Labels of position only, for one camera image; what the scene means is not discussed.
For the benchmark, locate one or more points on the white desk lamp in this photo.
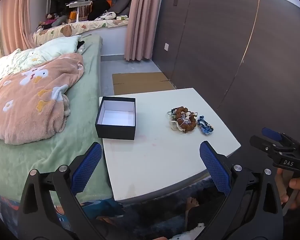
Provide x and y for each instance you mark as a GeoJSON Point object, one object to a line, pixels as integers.
{"type": "Point", "coordinates": [80, 4]}

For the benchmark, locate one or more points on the pink floral blanket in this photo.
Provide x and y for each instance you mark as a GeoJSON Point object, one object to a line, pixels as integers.
{"type": "Point", "coordinates": [35, 100]}

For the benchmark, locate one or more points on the pink curtain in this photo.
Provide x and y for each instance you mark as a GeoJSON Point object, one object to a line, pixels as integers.
{"type": "Point", "coordinates": [142, 17]}
{"type": "Point", "coordinates": [22, 17]}

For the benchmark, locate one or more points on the white printed pillow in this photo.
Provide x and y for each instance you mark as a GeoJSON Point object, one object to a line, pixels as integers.
{"type": "Point", "coordinates": [107, 17]}

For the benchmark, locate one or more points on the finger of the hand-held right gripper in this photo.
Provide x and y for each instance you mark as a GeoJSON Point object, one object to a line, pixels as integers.
{"type": "Point", "coordinates": [272, 133]}
{"type": "Point", "coordinates": [261, 142]}

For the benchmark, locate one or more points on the black bag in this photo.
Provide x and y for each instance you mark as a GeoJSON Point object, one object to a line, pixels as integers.
{"type": "Point", "coordinates": [98, 8]}

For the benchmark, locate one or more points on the white plush toy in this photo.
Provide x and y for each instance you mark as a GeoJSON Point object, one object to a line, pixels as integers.
{"type": "Point", "coordinates": [187, 233]}

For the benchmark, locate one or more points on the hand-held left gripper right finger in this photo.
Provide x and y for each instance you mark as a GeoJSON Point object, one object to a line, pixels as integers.
{"type": "Point", "coordinates": [213, 165]}

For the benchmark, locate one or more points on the grey pillow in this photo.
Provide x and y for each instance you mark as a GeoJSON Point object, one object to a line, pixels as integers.
{"type": "Point", "coordinates": [122, 3]}

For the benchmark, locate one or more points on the white wall socket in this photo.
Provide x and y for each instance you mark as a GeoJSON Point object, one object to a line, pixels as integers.
{"type": "Point", "coordinates": [166, 47]}

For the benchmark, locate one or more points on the person's foot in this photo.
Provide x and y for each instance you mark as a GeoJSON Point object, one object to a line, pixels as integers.
{"type": "Point", "coordinates": [191, 202]}

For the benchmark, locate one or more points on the printed window seat cushion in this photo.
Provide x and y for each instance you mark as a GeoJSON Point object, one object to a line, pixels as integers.
{"type": "Point", "coordinates": [90, 26]}

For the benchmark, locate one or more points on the pile of plush toys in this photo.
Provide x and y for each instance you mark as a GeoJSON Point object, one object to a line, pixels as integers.
{"type": "Point", "coordinates": [52, 20]}

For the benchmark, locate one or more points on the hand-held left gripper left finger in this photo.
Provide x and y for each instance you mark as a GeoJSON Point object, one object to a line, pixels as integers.
{"type": "Point", "coordinates": [87, 165]}

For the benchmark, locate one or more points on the black box with white inside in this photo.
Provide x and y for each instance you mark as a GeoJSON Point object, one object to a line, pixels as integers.
{"type": "Point", "coordinates": [115, 132]}

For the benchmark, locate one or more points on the flat cardboard sheet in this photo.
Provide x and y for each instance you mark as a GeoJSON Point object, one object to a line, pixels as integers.
{"type": "Point", "coordinates": [140, 82]}

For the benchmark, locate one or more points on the dark blue rug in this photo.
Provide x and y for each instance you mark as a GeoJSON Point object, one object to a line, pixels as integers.
{"type": "Point", "coordinates": [152, 212]}

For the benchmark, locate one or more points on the green bed sheet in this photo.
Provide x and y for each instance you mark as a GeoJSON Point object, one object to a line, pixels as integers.
{"type": "Point", "coordinates": [85, 100]}

